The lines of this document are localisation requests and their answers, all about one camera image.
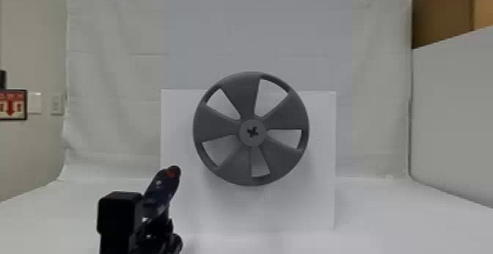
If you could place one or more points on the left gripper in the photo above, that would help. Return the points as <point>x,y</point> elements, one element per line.
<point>158,236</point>

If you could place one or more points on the grey wheel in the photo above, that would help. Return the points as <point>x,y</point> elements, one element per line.
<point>242,93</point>

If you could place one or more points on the white panel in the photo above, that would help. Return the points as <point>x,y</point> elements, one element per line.
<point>177,140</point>
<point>450,113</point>

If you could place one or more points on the brown cupboard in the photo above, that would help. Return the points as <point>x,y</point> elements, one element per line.
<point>443,9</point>

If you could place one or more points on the red wall sign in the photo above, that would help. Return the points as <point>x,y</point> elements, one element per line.
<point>11,104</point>

